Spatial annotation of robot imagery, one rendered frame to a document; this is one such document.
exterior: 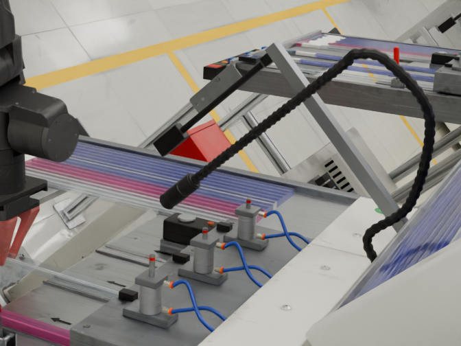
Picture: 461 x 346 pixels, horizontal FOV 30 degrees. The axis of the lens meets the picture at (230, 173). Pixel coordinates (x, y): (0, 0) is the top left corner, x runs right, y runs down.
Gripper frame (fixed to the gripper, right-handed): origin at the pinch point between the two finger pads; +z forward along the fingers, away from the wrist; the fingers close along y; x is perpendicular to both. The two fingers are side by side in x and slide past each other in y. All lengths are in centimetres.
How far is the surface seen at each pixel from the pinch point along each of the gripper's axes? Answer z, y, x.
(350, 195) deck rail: 0, 47, -29
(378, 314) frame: -17, -22, -54
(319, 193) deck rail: 1, 47, -24
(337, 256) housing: -6.3, 9.1, -40.2
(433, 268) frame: -22, -22, -57
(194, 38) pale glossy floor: 21, 254, 113
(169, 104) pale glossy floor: 38, 205, 96
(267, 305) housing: -6.4, -6.1, -38.5
